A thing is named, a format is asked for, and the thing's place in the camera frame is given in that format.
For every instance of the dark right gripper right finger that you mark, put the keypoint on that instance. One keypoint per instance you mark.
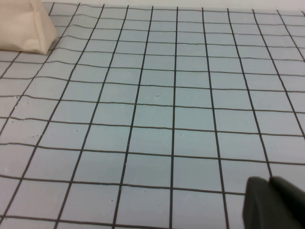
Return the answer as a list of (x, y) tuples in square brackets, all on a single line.
[(293, 202)]

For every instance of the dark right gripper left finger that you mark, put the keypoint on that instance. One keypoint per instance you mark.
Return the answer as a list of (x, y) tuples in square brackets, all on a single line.
[(259, 207)]

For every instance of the blue grid-lined table mat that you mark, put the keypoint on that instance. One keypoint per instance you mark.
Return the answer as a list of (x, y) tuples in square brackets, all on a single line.
[(152, 119)]

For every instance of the cream paper bag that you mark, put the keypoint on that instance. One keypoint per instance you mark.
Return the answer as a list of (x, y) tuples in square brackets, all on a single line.
[(21, 28)]

